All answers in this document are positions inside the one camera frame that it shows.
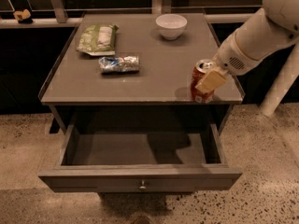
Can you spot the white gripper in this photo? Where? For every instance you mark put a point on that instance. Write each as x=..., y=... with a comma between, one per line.
x=230, y=57

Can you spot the small yellow sponge object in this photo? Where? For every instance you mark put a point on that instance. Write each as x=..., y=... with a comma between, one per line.
x=22, y=16

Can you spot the grey cabinet with top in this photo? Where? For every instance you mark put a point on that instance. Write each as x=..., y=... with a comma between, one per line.
x=165, y=66

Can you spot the metal drawer knob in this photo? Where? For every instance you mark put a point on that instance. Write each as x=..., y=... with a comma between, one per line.
x=142, y=186

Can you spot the white ceramic bowl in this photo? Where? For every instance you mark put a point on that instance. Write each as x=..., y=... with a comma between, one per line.
x=171, y=26

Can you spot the crushed blue silver can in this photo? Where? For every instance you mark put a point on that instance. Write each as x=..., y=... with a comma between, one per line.
x=124, y=64

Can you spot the green chip bag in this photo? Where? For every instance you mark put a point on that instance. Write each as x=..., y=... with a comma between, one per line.
x=98, y=40

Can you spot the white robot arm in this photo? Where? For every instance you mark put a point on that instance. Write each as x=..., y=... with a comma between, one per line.
x=273, y=27

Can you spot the red coke can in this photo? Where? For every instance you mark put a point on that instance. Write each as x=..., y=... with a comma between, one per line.
x=200, y=69

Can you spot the metal window railing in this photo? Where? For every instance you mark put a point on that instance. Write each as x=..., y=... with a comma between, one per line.
x=69, y=12

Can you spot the grey open top drawer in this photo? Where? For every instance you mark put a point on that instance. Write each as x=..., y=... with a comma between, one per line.
x=168, y=161

